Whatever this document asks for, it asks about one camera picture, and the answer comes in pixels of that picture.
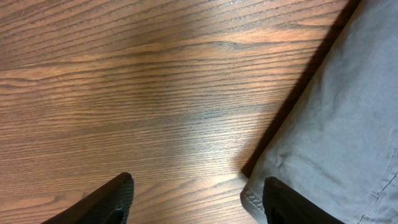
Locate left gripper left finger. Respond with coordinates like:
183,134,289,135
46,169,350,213
43,172,134,224

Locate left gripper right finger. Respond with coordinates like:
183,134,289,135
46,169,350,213
262,177,343,224

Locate grey shorts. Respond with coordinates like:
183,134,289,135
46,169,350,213
241,0,397,223

